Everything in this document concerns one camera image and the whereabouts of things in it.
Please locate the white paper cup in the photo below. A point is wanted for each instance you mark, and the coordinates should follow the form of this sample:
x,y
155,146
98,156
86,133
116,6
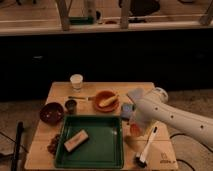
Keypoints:
x,y
76,81

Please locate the orange bowl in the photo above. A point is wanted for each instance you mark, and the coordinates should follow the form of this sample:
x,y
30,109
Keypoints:
x,y
105,95

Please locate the bunch of dark grapes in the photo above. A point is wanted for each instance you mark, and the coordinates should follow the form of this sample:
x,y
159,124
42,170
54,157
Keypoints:
x,y
52,147

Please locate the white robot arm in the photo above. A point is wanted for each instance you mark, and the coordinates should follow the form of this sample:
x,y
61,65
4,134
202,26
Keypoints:
x,y
153,105

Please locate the small dark metal cup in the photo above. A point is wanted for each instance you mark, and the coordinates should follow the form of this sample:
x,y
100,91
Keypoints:
x,y
71,106

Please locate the black pole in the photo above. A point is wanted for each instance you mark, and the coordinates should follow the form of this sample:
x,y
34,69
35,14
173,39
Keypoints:
x,y
15,157

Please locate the wooden block eraser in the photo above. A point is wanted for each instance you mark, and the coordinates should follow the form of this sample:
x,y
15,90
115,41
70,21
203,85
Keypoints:
x,y
76,140

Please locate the grey blue cloth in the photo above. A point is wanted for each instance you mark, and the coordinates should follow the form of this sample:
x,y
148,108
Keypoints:
x,y
135,95

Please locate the red apple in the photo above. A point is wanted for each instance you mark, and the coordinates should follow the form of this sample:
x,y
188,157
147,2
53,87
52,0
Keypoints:
x,y
135,130

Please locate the white dish brush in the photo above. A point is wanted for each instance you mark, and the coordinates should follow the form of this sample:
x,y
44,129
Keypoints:
x,y
141,157

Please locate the green plastic tray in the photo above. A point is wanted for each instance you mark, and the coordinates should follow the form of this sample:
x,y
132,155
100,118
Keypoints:
x,y
102,150

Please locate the dark brown bowl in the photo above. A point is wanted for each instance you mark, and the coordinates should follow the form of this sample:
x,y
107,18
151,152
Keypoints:
x,y
52,113

